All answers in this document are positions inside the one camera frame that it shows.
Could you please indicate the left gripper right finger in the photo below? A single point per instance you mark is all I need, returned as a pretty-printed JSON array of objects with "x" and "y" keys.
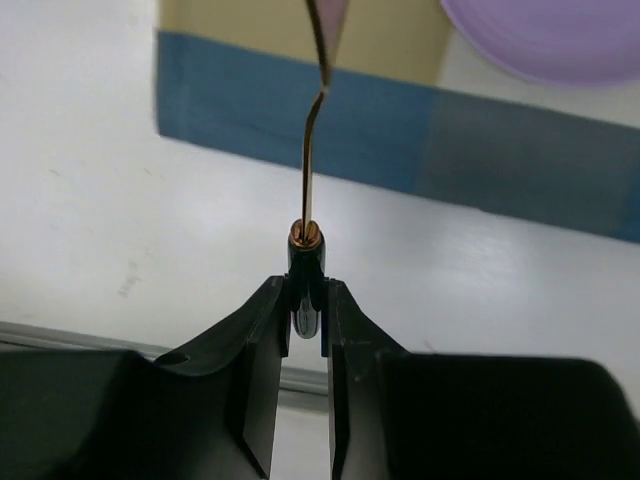
[{"x": 395, "y": 414}]

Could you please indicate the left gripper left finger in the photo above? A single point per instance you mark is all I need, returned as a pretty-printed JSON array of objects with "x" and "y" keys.
[{"x": 205, "y": 410}]

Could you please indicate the gold fork green handle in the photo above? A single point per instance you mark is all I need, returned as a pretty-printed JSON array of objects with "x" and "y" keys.
[{"x": 306, "y": 244}]

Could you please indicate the blue tan checked placemat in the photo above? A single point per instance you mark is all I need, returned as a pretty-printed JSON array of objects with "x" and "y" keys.
[{"x": 412, "y": 107}]

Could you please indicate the purple plate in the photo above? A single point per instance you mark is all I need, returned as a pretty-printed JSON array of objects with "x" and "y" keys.
[{"x": 564, "y": 43}]

